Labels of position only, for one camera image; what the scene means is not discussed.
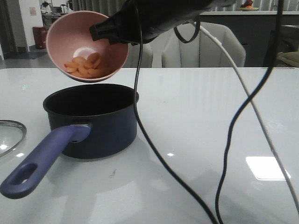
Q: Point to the grey curtain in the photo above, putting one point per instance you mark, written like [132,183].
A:
[107,7]

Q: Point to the right beige chair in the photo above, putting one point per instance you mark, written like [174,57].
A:
[203,52]

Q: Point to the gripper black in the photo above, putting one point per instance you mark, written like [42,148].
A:
[141,21]

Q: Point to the fruit plate on counter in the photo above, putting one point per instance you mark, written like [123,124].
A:
[248,6]

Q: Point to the pink bowl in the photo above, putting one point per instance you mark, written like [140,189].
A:
[69,37]

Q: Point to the dark grey counter cabinet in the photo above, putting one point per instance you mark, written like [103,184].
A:
[254,30]

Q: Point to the dark blue saucepan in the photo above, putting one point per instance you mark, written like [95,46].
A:
[87,122]

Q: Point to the red trash bin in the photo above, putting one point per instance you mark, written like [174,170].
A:
[40,33]

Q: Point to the black office desk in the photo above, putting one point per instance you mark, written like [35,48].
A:
[52,13]

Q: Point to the glass lid blue knob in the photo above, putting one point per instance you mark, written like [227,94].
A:
[12,134]

